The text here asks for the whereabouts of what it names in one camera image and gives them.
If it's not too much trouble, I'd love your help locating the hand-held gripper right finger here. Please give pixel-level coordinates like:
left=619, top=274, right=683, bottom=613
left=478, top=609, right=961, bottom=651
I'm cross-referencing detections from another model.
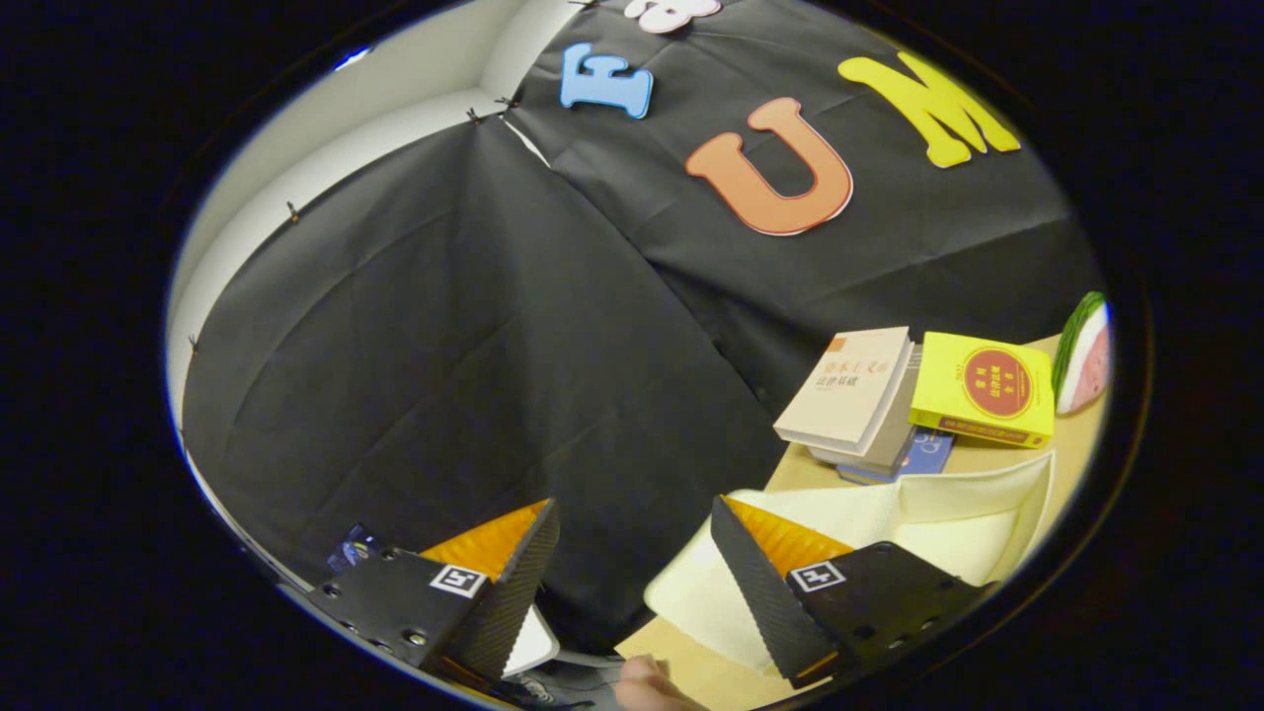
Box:
left=709, top=495, right=993, bottom=690

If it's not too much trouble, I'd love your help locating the black backdrop cloth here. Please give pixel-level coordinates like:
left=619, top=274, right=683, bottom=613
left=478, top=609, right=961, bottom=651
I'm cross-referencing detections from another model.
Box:
left=181, top=0, right=1107, bottom=653

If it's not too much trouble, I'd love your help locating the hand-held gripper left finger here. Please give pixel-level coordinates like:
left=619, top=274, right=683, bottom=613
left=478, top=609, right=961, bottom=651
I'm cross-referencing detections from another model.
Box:
left=301, top=497, right=561, bottom=684

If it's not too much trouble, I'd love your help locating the beige book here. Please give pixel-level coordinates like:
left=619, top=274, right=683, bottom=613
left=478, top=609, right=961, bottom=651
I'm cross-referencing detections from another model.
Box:
left=773, top=326, right=924, bottom=467

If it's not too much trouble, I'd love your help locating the cream fabric storage box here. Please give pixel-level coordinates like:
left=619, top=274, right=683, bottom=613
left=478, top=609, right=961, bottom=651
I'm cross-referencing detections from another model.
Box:
left=644, top=451, right=1058, bottom=677

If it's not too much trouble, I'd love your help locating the yellow book with red circle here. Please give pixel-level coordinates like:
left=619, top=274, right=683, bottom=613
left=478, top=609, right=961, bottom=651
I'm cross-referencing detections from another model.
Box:
left=908, top=331, right=1056, bottom=450

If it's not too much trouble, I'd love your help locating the watermelon slice plush toy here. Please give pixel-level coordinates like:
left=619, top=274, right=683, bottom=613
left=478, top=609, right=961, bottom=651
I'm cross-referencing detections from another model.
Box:
left=1050, top=291, right=1112, bottom=416

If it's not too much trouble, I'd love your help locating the blue book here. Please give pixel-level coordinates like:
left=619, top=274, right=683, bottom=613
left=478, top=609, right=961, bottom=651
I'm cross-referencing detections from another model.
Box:
left=837, top=427, right=956, bottom=486

